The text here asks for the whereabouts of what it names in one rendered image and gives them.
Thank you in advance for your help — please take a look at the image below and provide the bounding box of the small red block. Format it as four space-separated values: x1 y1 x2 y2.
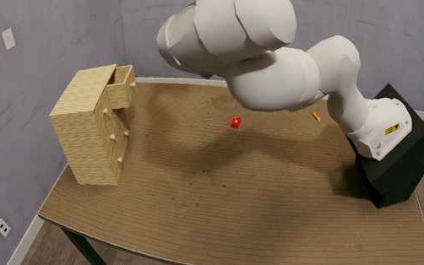
231 117 241 128

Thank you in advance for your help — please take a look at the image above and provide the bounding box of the light wood chest of drawers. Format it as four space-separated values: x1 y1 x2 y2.
49 64 119 186

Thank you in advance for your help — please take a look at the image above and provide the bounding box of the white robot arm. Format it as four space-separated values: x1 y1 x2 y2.
156 0 411 161

